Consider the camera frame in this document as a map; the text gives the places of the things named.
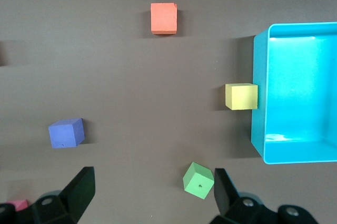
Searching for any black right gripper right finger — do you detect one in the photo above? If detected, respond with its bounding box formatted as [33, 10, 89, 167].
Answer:
[210, 168, 318, 224]

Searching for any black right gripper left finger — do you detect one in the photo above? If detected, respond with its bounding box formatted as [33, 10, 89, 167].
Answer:
[0, 166, 96, 224]

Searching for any green foam block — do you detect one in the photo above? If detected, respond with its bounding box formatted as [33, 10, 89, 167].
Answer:
[183, 161, 215, 200]

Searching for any red foam block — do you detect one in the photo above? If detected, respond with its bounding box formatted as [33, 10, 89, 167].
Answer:
[5, 199, 28, 211]

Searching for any purple foam block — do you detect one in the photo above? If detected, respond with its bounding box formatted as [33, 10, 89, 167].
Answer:
[48, 118, 85, 149]

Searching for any yellow foam block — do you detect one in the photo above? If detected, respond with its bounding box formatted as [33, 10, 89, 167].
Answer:
[225, 83, 259, 111]

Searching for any cyan plastic bin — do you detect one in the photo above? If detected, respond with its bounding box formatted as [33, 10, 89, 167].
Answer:
[250, 22, 337, 166]

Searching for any brown table cover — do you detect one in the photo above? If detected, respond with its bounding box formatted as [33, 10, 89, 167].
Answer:
[0, 0, 337, 224]

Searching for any orange foam block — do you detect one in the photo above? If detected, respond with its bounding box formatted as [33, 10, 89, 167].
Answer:
[150, 2, 177, 35]

